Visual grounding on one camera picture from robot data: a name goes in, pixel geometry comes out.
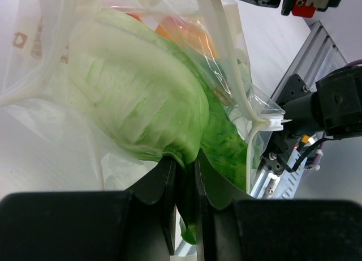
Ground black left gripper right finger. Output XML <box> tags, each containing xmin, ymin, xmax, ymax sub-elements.
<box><xmin>194</xmin><ymin>152</ymin><xmax>361</xmax><ymax>260</ymax></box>

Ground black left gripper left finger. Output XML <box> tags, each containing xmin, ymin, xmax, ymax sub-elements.
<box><xmin>1</xmin><ymin>157</ymin><xmax>177</xmax><ymax>260</ymax></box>

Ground green fake lettuce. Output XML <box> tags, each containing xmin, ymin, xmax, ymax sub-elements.
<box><xmin>66</xmin><ymin>8</ymin><xmax>247</xmax><ymax>244</ymax></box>

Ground clear polka dot zip bag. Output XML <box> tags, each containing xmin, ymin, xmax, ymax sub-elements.
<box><xmin>1</xmin><ymin>0</ymin><xmax>283</xmax><ymax>195</ymax></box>

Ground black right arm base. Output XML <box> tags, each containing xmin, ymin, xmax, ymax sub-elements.
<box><xmin>260</xmin><ymin>74</ymin><xmax>314</xmax><ymax>175</ymax></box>

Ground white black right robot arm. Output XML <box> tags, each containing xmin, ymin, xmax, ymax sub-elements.
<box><xmin>240</xmin><ymin>0</ymin><xmax>361</xmax><ymax>139</ymax></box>

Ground yellow orange fake fruit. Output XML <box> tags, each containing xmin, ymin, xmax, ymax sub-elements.
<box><xmin>125</xmin><ymin>12</ymin><xmax>220</xmax><ymax>59</ymax></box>

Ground aluminium front rail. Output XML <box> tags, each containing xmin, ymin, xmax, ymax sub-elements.
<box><xmin>251</xmin><ymin>22</ymin><xmax>347</xmax><ymax>199</ymax></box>

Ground white slotted cable duct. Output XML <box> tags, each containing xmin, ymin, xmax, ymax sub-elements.
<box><xmin>276</xmin><ymin>159</ymin><xmax>307</xmax><ymax>199</ymax></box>

